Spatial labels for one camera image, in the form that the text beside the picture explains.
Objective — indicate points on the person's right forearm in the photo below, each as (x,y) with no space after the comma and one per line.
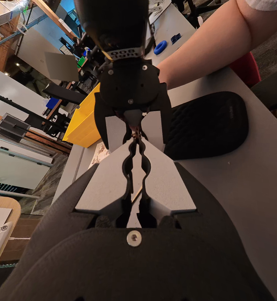
(211,42)

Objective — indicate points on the yellow stacked storage bins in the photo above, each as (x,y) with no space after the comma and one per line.
(82,127)

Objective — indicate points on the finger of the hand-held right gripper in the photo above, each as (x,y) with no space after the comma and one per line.
(115,131)
(153,131)

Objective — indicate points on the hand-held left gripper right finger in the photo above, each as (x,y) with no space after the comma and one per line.
(171,188)

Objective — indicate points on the open instruction booklet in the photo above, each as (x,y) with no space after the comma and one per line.
(100,152)

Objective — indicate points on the thin wooden stick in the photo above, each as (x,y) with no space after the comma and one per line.
(137,194)

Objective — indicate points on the small wooden gear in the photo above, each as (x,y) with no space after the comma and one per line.
(136,136)

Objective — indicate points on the black mesh wrist pad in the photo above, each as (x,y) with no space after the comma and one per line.
(211,124)

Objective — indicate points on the black model kit box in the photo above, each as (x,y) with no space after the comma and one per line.
(2,267)

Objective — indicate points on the red chair back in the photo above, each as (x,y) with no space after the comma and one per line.
(246,70)

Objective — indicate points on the blue plastic object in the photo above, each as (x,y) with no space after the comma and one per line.
(156,50)

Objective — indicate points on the dark grey chair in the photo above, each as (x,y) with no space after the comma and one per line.
(270,89)

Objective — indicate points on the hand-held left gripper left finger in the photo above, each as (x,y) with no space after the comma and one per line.
(100,188)

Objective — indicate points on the instruction poster board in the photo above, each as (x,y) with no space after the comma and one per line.
(11,204)

